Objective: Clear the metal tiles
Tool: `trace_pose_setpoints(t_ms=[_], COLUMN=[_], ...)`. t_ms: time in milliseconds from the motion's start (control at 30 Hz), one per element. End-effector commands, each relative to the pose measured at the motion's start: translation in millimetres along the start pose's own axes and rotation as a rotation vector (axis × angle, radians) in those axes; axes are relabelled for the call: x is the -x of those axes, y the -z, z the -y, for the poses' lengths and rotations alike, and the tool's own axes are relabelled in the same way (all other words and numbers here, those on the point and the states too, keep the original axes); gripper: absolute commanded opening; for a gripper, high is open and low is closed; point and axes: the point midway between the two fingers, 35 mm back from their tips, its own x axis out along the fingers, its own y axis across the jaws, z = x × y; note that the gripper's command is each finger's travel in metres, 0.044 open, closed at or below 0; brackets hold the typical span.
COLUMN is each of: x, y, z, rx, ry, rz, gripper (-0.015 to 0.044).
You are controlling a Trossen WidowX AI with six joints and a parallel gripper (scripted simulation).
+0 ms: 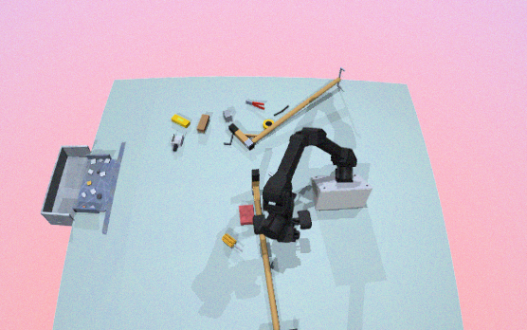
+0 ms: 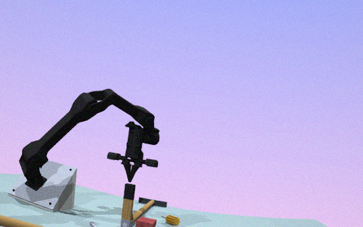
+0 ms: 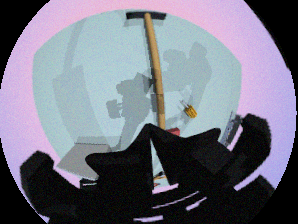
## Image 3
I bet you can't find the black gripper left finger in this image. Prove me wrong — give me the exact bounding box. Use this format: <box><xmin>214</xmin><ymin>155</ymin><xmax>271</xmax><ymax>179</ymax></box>
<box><xmin>85</xmin><ymin>124</ymin><xmax>154</xmax><ymax>190</ymax></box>

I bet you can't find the red rectangular block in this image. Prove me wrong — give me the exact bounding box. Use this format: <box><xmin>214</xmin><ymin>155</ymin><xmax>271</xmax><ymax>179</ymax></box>
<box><xmin>165</xmin><ymin>128</ymin><xmax>181</xmax><ymax>136</ymax></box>

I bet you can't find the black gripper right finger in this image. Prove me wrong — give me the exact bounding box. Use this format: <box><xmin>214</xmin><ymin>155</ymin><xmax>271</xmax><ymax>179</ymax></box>
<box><xmin>148</xmin><ymin>124</ymin><xmax>221</xmax><ymax>185</ymax></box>

